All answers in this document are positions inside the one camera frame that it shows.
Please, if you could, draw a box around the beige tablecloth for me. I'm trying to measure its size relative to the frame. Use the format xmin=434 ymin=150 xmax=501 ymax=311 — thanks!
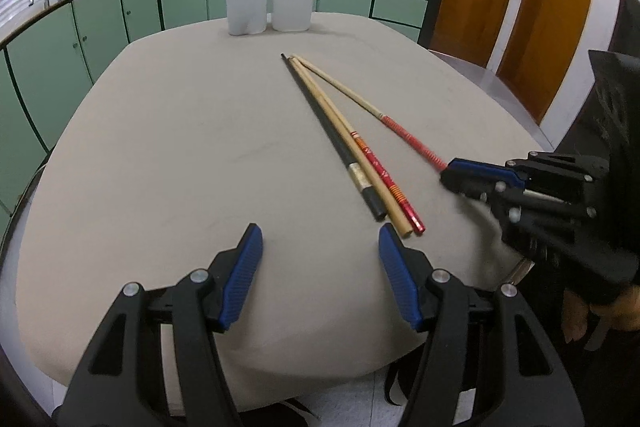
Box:
xmin=15 ymin=11 xmax=551 ymax=413

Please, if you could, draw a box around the red-ended wooden chopstick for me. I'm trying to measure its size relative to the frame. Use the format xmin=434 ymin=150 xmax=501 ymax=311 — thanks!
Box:
xmin=295 ymin=53 xmax=449 ymax=171
xmin=295 ymin=56 xmax=427 ymax=238

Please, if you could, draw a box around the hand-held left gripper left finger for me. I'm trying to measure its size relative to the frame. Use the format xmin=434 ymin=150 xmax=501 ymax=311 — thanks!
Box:
xmin=57 ymin=223 xmax=264 ymax=427

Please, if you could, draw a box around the person's right hand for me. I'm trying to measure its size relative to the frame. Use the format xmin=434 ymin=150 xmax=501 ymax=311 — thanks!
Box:
xmin=561 ymin=284 xmax=640 ymax=344

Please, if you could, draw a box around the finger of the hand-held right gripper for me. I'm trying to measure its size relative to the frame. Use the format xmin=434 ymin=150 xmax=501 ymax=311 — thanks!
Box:
xmin=439 ymin=151 xmax=610 ymax=208
xmin=442 ymin=179 xmax=597 ymax=234

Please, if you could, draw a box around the person's black clothing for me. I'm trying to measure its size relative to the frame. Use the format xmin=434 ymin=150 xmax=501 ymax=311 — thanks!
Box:
xmin=520 ymin=257 xmax=640 ymax=427

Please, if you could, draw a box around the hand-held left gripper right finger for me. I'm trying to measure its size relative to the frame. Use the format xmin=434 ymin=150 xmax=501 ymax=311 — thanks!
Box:
xmin=378 ymin=224 xmax=586 ymax=427

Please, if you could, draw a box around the green base cabinet run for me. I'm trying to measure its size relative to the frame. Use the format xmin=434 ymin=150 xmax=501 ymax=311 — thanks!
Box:
xmin=0 ymin=0 xmax=449 ymax=233

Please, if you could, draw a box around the black chopstick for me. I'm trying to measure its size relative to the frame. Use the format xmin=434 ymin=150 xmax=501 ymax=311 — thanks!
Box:
xmin=280 ymin=52 xmax=388 ymax=223

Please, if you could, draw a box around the dark appliance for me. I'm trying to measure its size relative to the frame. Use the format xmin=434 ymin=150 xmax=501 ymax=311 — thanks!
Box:
xmin=612 ymin=0 xmax=640 ymax=58

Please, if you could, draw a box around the plain wooden chopstick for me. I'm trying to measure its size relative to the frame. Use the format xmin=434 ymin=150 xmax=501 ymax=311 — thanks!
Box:
xmin=290 ymin=56 xmax=413 ymax=239

